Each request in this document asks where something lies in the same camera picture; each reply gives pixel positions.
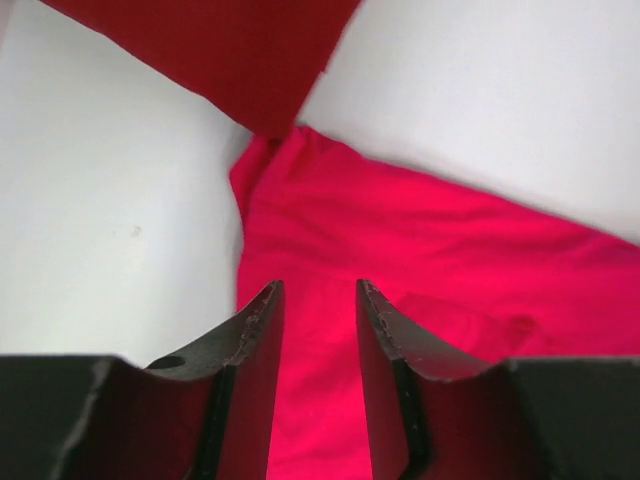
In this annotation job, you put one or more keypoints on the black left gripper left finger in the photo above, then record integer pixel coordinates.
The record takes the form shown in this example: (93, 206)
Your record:
(204, 411)

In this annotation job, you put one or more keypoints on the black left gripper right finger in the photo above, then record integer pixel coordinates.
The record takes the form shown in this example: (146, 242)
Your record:
(436, 412)

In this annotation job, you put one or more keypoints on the pink t shirt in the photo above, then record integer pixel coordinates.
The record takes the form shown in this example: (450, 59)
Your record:
(491, 277)

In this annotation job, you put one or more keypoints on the folded dark red shirt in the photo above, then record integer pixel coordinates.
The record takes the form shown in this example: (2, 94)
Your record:
(256, 61)

